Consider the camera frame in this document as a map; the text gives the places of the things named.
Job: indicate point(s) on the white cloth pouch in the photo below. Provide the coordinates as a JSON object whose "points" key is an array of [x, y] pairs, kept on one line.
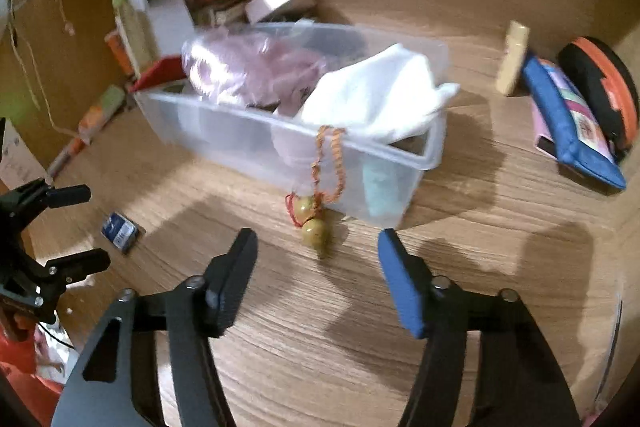
{"points": [[380, 92]]}

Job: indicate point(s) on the small blue card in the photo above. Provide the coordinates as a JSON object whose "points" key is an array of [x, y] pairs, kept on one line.
{"points": [[120, 232]]}

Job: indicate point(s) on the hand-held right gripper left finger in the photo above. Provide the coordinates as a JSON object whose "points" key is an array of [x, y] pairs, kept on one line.
{"points": [[235, 287]]}

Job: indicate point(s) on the cream lip balm tube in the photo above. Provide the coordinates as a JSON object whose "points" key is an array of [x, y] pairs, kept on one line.
{"points": [[512, 57]]}

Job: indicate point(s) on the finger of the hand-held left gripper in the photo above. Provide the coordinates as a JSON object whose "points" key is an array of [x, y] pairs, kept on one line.
{"points": [[72, 195], [82, 263]]}

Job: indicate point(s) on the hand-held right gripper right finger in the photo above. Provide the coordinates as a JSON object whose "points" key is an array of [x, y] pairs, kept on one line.
{"points": [[400, 287]]}

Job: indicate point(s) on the tall white card box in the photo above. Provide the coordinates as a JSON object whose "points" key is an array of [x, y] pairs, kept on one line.
{"points": [[170, 22]]}

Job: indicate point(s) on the thin black strip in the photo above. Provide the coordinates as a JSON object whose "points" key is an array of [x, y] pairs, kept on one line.
{"points": [[616, 337]]}

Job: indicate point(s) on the lilac plush puff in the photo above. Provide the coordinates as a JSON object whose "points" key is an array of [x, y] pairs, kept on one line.
{"points": [[290, 142]]}

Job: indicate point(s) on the pale green carton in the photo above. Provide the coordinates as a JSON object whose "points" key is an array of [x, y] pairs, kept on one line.
{"points": [[130, 32]]}

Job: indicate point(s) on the clear plastic storage bin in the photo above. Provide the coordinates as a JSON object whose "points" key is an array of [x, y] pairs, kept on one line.
{"points": [[225, 132]]}

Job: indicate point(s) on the orange red cloth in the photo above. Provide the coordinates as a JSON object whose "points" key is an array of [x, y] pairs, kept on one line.
{"points": [[25, 387]]}

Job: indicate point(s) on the dark grey pouch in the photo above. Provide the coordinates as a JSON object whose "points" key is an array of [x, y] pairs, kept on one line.
{"points": [[345, 42]]}

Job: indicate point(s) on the pale green tube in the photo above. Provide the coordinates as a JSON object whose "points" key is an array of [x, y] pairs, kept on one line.
{"points": [[381, 187]]}

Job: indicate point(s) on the green orange stick packet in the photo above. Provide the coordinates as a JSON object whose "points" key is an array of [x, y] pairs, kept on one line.
{"points": [[100, 114]]}

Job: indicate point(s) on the red box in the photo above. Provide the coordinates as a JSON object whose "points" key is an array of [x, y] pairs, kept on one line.
{"points": [[160, 74]]}

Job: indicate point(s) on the black orange round case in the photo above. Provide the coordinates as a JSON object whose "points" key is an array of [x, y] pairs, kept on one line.
{"points": [[600, 72]]}

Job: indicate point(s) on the blue zip pouch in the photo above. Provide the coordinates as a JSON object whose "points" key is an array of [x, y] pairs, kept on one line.
{"points": [[560, 122]]}

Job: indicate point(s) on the white paper tag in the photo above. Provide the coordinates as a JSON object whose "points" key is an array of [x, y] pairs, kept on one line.
{"points": [[20, 162]]}

